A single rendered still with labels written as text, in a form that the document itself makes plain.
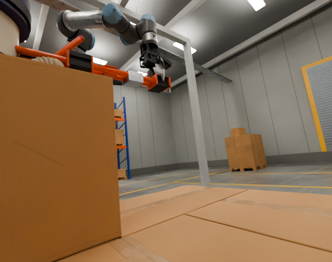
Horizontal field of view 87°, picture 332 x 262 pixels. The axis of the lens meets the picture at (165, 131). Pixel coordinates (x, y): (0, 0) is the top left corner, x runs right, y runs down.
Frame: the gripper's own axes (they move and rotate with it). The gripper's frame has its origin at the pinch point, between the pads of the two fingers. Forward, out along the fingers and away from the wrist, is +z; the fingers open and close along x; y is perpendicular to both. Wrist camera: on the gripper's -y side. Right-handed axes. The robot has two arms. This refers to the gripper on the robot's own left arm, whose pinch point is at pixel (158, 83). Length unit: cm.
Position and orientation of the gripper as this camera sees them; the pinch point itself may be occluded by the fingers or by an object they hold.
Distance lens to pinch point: 87.2
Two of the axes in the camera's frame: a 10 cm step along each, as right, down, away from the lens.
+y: -8.0, -0.1, -6.0
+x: 5.9, -2.0, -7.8
